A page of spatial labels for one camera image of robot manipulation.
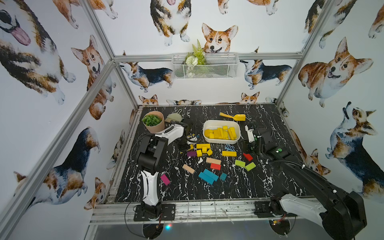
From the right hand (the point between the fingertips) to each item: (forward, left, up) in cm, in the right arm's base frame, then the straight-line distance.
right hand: (242, 140), depth 81 cm
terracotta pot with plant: (+16, +53, -3) cm, 55 cm away
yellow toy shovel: (+30, -4, -16) cm, 35 cm away
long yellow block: (0, +5, -15) cm, 16 cm away
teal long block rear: (-13, +17, -16) cm, 26 cm away
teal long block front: (-15, +20, -15) cm, 29 cm away
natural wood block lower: (-9, +30, -16) cm, 35 cm away
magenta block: (-16, +43, -15) cm, 48 cm away
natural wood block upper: (-5, +17, -15) cm, 23 cm away
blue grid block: (+4, +5, -15) cm, 16 cm away
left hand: (+6, +34, -15) cm, 38 cm away
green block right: (-9, -6, -16) cm, 19 cm away
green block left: (-6, -1, -16) cm, 17 cm away
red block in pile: (-8, +14, -15) cm, 22 cm away
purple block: (0, +29, -15) cm, 32 cm away
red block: (-2, -7, -17) cm, 19 cm away
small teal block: (-14, +10, -15) cm, 23 cm away
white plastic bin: (+16, +5, -15) cm, 22 cm away
